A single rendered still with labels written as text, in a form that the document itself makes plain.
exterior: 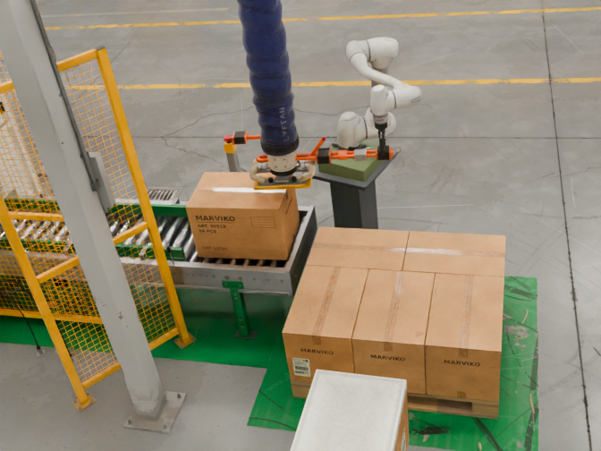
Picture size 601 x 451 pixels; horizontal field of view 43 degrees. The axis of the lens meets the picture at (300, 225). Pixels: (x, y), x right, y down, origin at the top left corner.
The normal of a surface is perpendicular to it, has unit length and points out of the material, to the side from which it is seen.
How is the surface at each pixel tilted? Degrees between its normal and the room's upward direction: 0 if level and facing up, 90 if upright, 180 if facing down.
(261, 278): 90
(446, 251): 0
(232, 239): 90
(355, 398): 0
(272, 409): 0
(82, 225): 90
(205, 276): 90
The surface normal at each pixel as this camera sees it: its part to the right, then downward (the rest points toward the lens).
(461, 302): -0.12, -0.80
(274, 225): -0.20, 0.60
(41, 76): 0.97, 0.04
